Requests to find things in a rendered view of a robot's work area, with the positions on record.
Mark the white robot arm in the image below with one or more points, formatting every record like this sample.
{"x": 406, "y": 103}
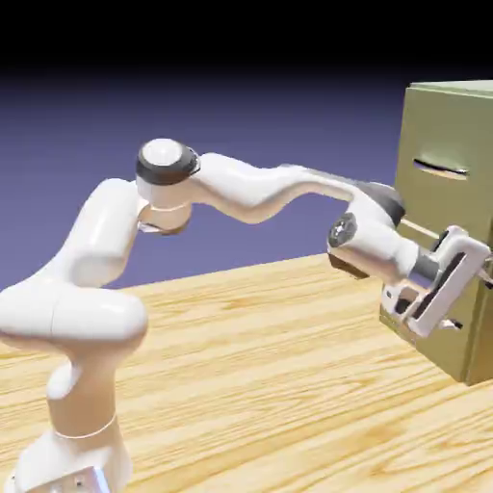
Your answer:
{"x": 96, "y": 316}

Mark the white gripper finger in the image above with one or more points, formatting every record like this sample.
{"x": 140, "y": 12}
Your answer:
{"x": 451, "y": 324}
{"x": 487, "y": 274}

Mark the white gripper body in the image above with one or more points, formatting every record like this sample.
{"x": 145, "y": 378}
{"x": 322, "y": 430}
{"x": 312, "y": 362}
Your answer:
{"x": 454, "y": 275}

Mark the olive green cabinet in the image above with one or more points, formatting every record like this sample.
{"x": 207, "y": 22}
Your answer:
{"x": 435, "y": 127}

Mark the plain olive drawer front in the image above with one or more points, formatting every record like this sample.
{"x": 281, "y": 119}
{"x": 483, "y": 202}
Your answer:
{"x": 458, "y": 350}

